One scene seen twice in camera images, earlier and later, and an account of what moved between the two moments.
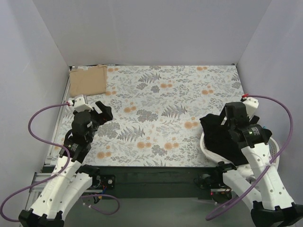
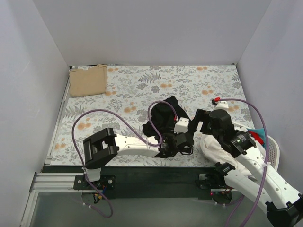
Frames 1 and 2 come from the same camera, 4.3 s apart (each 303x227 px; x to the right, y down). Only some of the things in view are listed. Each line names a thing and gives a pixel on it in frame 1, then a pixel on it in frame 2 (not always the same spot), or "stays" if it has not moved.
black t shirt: x=218 y=142 -> x=164 y=116
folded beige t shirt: x=91 y=81 stays
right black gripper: x=225 y=121 -> x=203 y=119
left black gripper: x=98 y=115 -> x=183 y=141
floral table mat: x=156 y=111 stays
